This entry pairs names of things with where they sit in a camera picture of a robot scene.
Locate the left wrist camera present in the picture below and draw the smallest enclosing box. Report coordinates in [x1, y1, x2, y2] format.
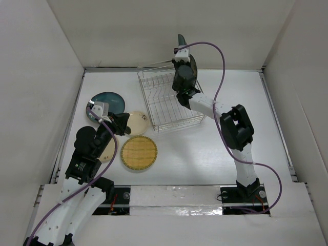
[87, 101, 111, 122]

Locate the round teal glazed plate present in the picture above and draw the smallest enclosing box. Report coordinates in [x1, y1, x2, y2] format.
[86, 92, 125, 122]

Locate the cream plate with small flowers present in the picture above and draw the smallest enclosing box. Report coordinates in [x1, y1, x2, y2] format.
[98, 139, 116, 163]

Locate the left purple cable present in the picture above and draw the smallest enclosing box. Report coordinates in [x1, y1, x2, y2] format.
[25, 107, 120, 246]

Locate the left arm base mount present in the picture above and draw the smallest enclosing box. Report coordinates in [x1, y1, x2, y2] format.
[98, 186, 131, 215]

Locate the woven bamboo round plate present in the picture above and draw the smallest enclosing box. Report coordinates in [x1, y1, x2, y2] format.
[120, 136, 158, 171]

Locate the blue floral white plate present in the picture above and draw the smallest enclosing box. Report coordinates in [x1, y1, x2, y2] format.
[187, 54, 198, 88]

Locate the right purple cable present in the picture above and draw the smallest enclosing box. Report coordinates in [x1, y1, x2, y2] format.
[175, 41, 283, 215]

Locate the wire dish rack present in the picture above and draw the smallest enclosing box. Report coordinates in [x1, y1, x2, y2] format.
[137, 60, 206, 132]

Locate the cream plate with black blotch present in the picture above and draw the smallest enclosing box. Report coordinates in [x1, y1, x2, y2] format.
[127, 111, 149, 136]

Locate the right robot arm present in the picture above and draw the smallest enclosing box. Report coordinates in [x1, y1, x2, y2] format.
[172, 59, 260, 201]

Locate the dark green square plate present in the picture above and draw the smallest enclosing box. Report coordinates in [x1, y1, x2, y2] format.
[178, 34, 187, 50]

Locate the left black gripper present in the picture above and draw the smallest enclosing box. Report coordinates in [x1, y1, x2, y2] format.
[94, 111, 130, 157]

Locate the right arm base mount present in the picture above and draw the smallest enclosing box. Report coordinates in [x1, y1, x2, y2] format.
[216, 185, 269, 215]

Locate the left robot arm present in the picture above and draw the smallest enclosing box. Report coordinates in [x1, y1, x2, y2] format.
[24, 113, 131, 245]

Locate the purple cable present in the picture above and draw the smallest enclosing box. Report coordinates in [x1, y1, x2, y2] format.
[25, 107, 120, 246]
[175, 41, 283, 215]

